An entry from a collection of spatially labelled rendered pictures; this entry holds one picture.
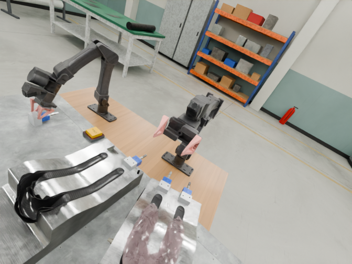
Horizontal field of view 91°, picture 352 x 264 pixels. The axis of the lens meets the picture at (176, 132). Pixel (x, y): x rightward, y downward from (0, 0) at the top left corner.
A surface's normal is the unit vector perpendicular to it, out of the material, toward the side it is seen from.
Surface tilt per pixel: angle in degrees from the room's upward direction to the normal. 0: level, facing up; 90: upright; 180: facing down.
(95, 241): 0
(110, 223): 0
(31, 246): 0
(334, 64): 90
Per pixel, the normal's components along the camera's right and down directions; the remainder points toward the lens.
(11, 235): 0.35, -0.76
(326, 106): -0.51, 0.33
